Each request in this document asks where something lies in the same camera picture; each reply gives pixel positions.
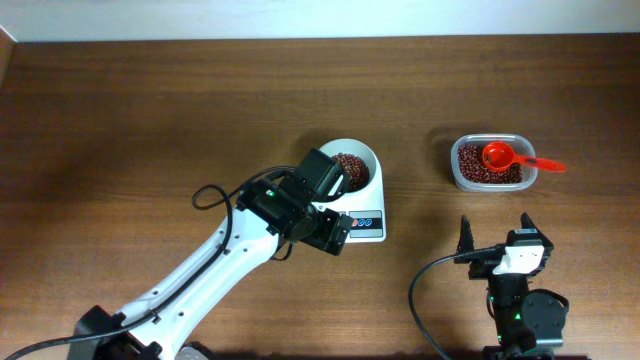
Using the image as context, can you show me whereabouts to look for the red measuring scoop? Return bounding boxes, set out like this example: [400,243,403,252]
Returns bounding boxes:
[481,142,567,173]

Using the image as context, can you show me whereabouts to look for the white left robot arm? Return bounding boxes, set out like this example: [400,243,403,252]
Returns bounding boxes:
[68,168,351,359]

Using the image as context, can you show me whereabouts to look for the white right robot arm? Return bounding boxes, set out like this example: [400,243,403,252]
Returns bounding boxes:
[455,213,570,360]

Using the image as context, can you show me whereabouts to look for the white digital kitchen scale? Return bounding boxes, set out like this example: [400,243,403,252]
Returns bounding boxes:
[314,155,387,243]

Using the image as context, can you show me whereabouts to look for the red beans in bowl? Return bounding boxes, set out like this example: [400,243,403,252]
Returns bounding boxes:
[332,153,370,192]

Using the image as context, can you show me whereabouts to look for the white bowl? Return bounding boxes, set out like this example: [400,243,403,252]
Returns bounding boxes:
[320,139,378,190]

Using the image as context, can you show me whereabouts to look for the clear plastic container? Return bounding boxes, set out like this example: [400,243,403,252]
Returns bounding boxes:
[450,134,538,192]

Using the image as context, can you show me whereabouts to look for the red adzuki beans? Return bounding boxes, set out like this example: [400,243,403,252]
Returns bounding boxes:
[457,145,522,184]

